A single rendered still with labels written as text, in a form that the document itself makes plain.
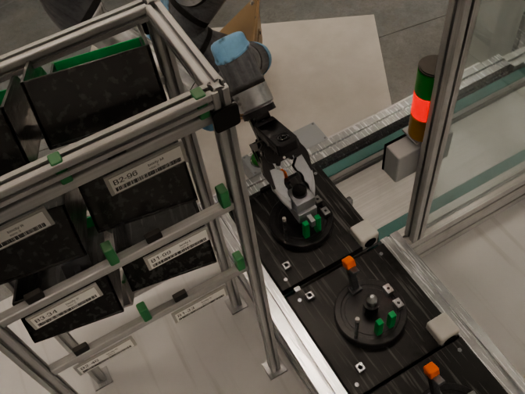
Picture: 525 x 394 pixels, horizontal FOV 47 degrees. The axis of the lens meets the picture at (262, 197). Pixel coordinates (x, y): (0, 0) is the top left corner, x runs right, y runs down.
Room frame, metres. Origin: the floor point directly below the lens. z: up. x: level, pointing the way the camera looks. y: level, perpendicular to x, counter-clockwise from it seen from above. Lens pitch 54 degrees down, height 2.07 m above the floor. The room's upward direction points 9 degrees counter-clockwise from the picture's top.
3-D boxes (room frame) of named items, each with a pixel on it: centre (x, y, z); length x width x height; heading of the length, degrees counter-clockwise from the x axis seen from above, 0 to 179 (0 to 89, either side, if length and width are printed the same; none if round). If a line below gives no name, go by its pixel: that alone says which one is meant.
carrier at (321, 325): (0.48, -0.17, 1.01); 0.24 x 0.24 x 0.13; 22
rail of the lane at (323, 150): (0.96, -0.27, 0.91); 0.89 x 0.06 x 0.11; 112
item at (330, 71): (1.22, 0.05, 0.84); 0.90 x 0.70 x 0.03; 84
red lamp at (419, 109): (0.68, -0.30, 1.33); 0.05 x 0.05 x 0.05
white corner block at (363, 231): (0.66, -0.20, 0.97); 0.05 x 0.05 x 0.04; 22
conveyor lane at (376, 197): (0.81, -0.36, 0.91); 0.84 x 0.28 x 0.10; 112
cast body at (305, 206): (0.71, -0.08, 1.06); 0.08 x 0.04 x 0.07; 22
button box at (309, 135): (0.95, -0.07, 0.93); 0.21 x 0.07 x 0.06; 112
